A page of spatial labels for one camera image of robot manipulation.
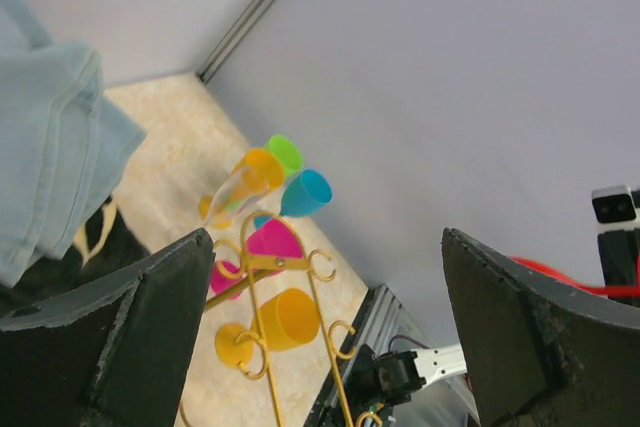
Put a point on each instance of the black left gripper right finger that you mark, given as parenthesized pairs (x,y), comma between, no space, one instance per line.
(539,352)

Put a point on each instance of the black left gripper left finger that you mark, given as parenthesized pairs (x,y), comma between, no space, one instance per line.
(112,352)

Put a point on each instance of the orange yellow wine glass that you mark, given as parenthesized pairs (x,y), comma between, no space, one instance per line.
(290,320)

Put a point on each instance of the magenta wine glass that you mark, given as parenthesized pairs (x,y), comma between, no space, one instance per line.
(273,238)

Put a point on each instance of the clear wine glass back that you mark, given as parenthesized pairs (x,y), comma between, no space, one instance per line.
(241,190)

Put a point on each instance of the blue wine glass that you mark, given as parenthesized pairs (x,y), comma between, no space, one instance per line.
(307,193)

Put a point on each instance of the green wine glass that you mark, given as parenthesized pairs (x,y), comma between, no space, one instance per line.
(286,152)

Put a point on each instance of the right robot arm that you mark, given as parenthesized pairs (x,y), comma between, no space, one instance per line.
(539,348)

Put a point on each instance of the black cream flower blanket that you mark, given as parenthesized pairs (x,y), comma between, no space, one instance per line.
(102,245)

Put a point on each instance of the grey blue folded cloth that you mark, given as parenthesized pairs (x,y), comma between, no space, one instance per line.
(64,145)

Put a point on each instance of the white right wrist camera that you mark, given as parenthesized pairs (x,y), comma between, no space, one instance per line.
(615,204)

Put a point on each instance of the gold wire glass rack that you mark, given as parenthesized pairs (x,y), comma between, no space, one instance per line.
(254,268)

